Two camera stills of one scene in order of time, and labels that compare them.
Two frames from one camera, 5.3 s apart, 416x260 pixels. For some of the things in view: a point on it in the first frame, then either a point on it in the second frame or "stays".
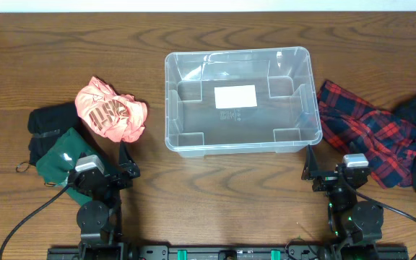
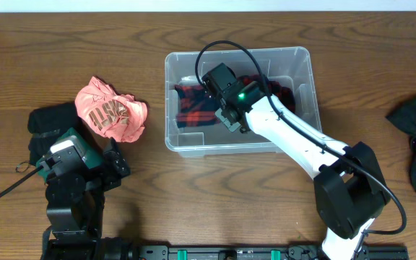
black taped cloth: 47,124 stays
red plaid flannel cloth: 391,144 -> 194,107
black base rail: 228,252 stays
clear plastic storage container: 241,102 stays
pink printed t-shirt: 120,117 stays
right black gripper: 311,172 -> 223,110
